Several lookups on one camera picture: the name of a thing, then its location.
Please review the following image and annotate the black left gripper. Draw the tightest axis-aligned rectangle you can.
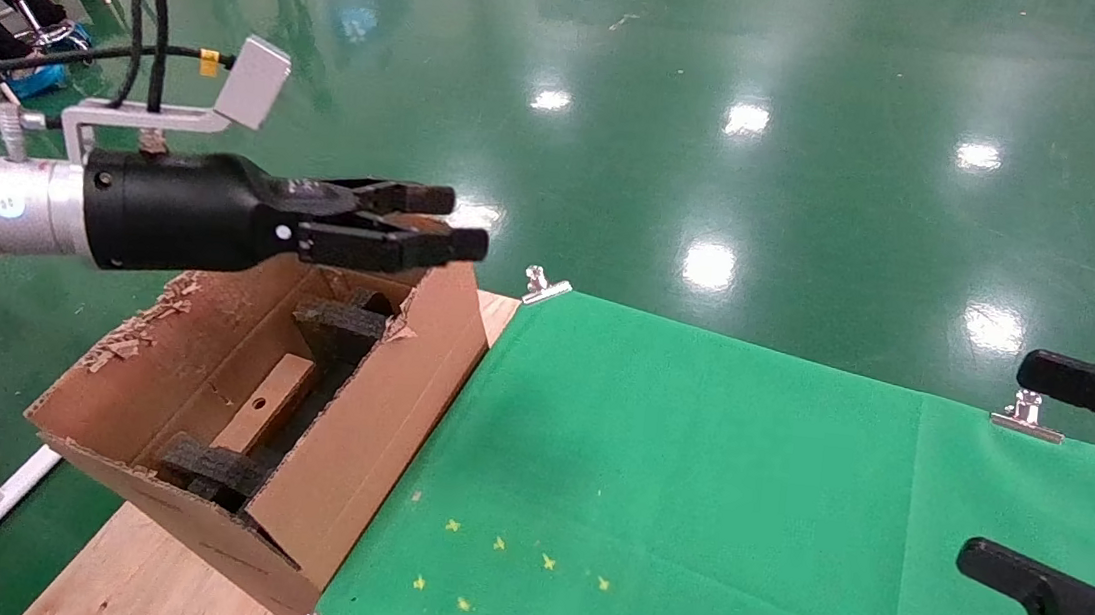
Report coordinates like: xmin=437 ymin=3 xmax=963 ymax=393
xmin=74 ymin=140 xmax=497 ymax=307

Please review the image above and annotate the small brown cardboard box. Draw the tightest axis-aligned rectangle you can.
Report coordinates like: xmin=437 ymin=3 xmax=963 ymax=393
xmin=210 ymin=346 xmax=321 ymax=462

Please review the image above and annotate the large open cardboard carton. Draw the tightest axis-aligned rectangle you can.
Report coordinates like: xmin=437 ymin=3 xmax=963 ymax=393
xmin=7 ymin=179 xmax=503 ymax=615

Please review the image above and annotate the green table cloth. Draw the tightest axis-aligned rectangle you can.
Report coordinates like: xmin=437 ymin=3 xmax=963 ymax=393
xmin=317 ymin=271 xmax=1095 ymax=615

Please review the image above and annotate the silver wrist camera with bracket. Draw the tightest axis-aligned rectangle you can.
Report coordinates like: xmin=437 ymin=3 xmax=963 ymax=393
xmin=56 ymin=17 xmax=296 ymax=185

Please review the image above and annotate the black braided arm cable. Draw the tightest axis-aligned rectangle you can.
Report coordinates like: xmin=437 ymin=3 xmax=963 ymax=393
xmin=0 ymin=0 xmax=242 ymax=122

